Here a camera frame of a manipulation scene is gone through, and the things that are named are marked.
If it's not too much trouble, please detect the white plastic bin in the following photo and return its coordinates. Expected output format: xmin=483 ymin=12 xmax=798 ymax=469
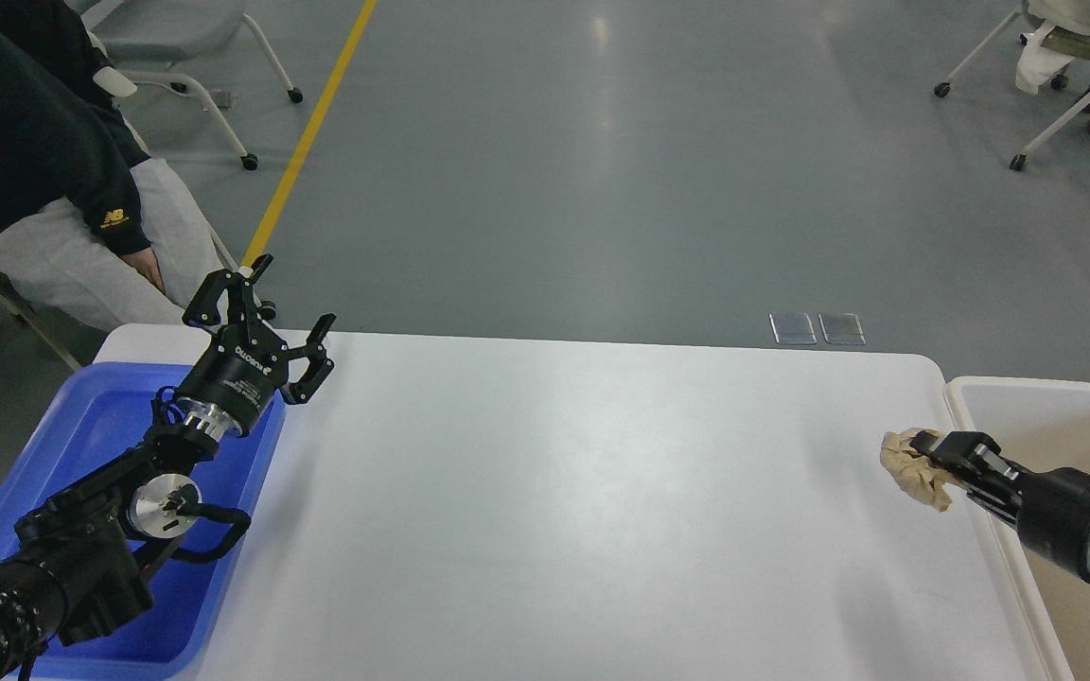
xmin=944 ymin=376 xmax=1090 ymax=680

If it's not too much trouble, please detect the floor plate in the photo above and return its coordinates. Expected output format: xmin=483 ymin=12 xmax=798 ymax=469
xmin=770 ymin=313 xmax=818 ymax=346
xmin=818 ymin=313 xmax=867 ymax=346

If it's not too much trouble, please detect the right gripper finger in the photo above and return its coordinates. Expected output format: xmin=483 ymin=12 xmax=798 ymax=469
xmin=911 ymin=430 xmax=1033 ymax=521

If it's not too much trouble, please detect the white chair with clothes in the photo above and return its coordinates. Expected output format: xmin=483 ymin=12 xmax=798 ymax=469
xmin=933 ymin=1 xmax=1090 ymax=172

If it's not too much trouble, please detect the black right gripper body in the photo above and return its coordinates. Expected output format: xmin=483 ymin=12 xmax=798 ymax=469
xmin=1016 ymin=469 xmax=1090 ymax=585

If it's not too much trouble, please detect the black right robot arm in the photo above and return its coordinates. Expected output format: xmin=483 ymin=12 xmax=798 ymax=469
xmin=912 ymin=429 xmax=1090 ymax=585

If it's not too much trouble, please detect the right floor plate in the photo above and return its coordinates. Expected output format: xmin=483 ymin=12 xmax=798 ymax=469
xmin=818 ymin=313 xmax=867 ymax=346

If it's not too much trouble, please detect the seated person in black hoodie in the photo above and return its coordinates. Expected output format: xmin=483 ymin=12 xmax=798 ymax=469
xmin=0 ymin=1 xmax=221 ymax=331

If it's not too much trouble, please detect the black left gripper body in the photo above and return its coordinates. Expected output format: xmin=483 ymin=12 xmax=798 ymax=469
xmin=175 ymin=326 xmax=289 ymax=440

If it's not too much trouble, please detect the blue plastic bin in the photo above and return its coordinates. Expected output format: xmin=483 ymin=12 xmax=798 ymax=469
xmin=0 ymin=350 xmax=329 ymax=680

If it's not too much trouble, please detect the left floor plate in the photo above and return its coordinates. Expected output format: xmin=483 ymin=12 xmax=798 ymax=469
xmin=770 ymin=313 xmax=818 ymax=346

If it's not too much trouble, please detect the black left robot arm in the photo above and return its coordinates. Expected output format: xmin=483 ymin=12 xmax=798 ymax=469
xmin=0 ymin=253 xmax=336 ymax=680

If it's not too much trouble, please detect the grey office chair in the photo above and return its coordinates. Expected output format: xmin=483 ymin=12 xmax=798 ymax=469
xmin=66 ymin=0 xmax=304 ymax=172

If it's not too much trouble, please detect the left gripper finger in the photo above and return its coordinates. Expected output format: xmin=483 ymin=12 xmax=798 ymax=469
xmin=278 ymin=314 xmax=337 ymax=405
xmin=182 ymin=254 xmax=275 ymax=338

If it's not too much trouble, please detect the brown paper ball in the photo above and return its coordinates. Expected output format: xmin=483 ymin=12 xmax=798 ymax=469
xmin=879 ymin=428 xmax=959 ymax=513

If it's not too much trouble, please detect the person's left hand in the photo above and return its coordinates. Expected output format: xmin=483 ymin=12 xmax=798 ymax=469
xmin=118 ymin=250 xmax=166 ymax=293

